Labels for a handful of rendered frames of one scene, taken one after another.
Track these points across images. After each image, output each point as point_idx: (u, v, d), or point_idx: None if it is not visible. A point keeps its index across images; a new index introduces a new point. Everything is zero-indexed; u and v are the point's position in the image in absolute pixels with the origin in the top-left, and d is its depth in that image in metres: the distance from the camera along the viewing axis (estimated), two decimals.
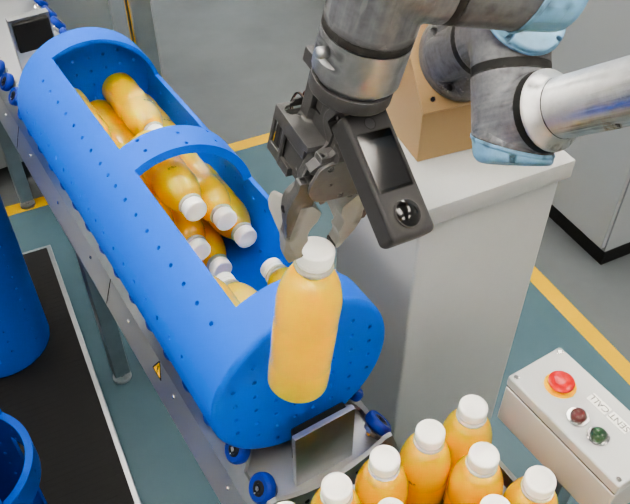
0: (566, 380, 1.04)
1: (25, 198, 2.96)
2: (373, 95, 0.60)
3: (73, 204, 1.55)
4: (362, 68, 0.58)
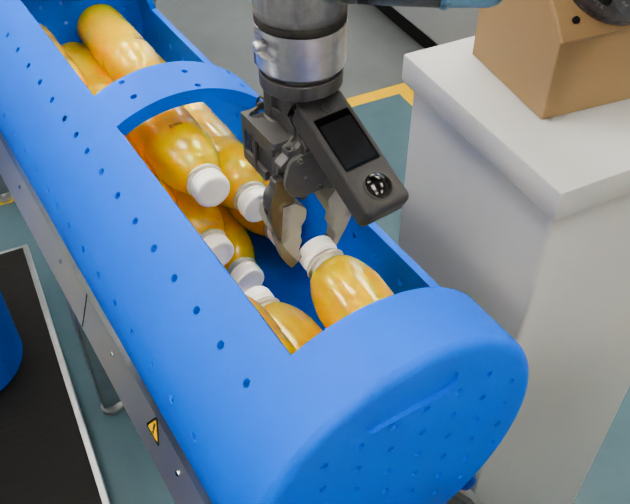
0: None
1: (1, 189, 2.52)
2: (317, 76, 0.61)
3: None
4: (298, 51, 0.59)
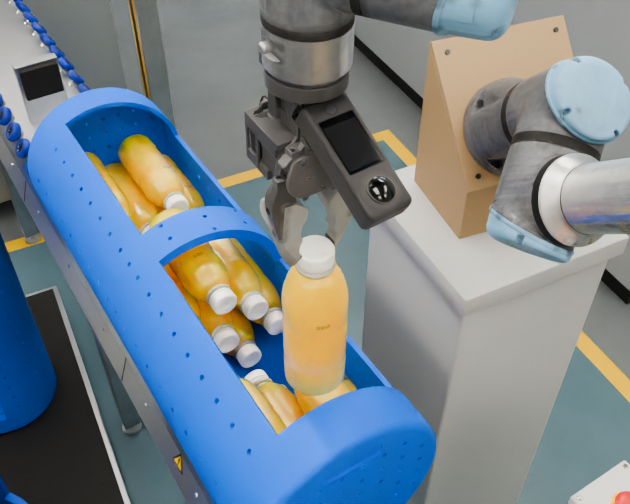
0: None
1: (30, 232, 2.86)
2: (323, 79, 0.60)
3: None
4: (304, 53, 0.59)
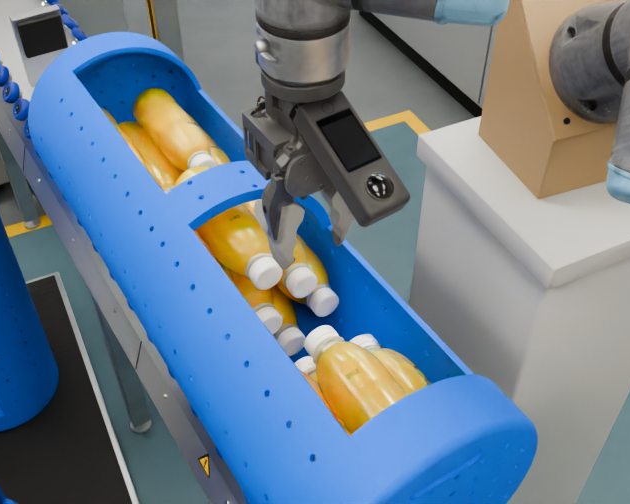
0: None
1: (30, 216, 2.67)
2: (320, 77, 0.61)
3: None
4: (301, 52, 0.59)
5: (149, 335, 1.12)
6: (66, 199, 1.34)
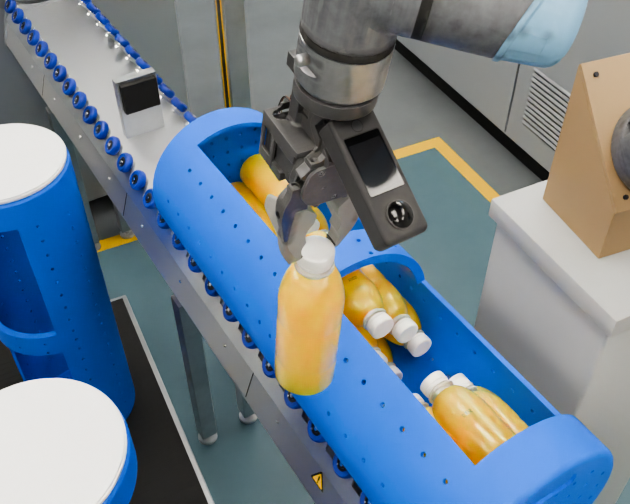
0: None
1: (92, 241, 2.87)
2: (357, 99, 0.59)
3: (205, 283, 1.46)
4: (343, 74, 0.57)
5: (265, 370, 1.32)
6: (176, 246, 1.54)
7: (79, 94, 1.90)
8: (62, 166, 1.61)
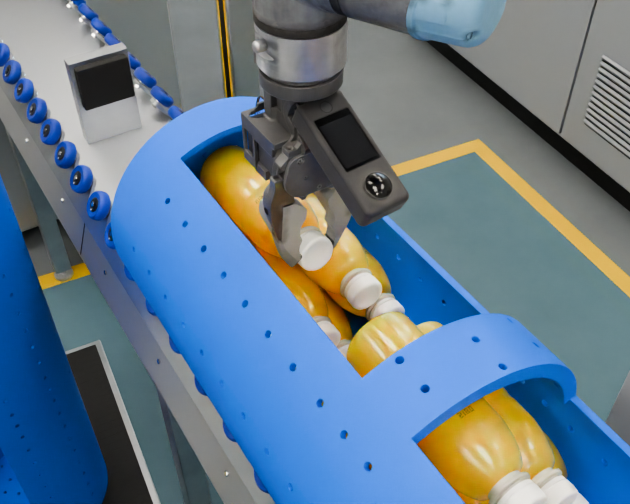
0: None
1: (62, 267, 2.33)
2: (318, 76, 0.61)
3: None
4: (298, 51, 0.59)
5: None
6: (152, 311, 1.01)
7: (23, 83, 1.37)
8: None
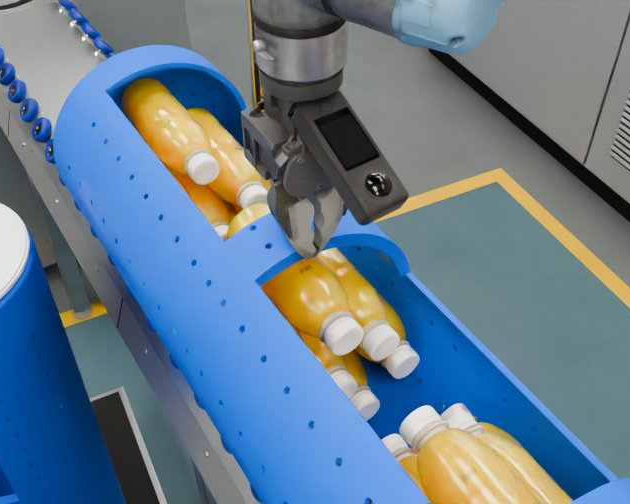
0: None
1: (81, 306, 2.29)
2: (317, 76, 0.61)
3: None
4: (298, 50, 0.59)
5: None
6: None
7: None
8: (21, 270, 1.03)
